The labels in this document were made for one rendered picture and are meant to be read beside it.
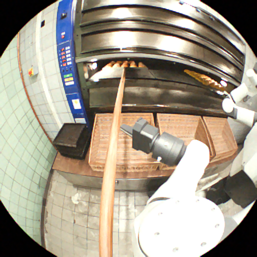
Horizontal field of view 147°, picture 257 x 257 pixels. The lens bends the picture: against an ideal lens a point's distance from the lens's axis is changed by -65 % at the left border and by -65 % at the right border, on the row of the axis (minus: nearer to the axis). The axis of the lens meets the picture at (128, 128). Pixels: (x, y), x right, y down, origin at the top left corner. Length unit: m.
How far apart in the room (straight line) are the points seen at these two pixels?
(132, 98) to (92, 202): 1.34
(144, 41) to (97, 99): 0.66
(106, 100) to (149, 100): 0.39
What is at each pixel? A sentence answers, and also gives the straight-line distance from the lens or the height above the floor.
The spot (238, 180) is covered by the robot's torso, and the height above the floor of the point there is 1.21.
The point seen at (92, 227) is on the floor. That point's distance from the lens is 1.53.
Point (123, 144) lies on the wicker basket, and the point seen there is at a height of 0.59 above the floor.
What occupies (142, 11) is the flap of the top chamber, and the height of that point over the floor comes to 1.81.
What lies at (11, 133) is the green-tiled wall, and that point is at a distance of 1.39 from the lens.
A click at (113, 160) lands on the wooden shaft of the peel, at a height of 1.20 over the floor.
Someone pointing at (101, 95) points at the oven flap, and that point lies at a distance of 0.99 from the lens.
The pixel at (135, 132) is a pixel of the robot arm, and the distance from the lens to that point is 0.30.
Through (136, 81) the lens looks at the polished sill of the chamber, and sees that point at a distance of 0.91.
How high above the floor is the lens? 1.44
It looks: 43 degrees down
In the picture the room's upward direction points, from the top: straight up
